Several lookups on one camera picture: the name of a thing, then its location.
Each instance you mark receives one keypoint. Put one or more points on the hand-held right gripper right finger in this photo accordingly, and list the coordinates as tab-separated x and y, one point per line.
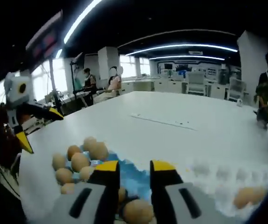
158	198

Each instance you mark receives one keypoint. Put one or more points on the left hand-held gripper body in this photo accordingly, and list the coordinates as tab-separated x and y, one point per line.
12	93

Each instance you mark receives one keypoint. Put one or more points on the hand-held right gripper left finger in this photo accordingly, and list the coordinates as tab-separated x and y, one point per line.
111	198

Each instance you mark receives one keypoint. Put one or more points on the blue egg tray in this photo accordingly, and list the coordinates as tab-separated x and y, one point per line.
133	177

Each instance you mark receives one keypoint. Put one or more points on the group of brown eggs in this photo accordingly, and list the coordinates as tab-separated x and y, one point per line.
80	162

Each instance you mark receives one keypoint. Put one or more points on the white egg tray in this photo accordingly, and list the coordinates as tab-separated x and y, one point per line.
217	172

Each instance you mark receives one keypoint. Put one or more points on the single brown egg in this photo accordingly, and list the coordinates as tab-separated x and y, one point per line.
248	198

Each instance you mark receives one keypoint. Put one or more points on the black tripod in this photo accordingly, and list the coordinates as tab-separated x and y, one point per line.
55	84

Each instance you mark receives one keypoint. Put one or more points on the black equipment table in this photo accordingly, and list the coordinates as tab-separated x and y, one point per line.
84	92

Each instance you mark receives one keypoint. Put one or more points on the white table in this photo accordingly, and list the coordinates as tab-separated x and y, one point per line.
147	140

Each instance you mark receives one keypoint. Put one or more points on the hanging red display screen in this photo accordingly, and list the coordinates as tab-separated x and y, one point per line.
47	42

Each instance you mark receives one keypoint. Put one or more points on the black stand with screen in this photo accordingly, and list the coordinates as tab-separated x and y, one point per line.
79	58

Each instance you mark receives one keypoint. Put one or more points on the white square pillar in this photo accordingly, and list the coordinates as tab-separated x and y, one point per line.
108	60
252	60

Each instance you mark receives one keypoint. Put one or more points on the straight ceiling light strip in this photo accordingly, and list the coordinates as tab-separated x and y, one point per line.
77	21

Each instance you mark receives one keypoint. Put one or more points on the long white cabinet counter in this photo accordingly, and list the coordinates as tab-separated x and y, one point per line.
147	85

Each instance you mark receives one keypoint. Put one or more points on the white mesh office chair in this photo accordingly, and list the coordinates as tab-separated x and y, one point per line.
235	87
196	81

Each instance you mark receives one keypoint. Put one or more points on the small white device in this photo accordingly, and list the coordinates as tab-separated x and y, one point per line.
239	102

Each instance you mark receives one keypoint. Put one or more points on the small grey object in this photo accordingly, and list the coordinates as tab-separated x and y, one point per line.
260	116

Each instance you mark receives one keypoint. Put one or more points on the curved ceiling light strip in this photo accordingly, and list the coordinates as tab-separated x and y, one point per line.
189	56
189	44

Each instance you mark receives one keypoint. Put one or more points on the ceiling air vent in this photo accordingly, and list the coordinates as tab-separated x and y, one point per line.
195	52

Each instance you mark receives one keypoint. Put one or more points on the black wall monitor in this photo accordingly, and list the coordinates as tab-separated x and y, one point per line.
168	66

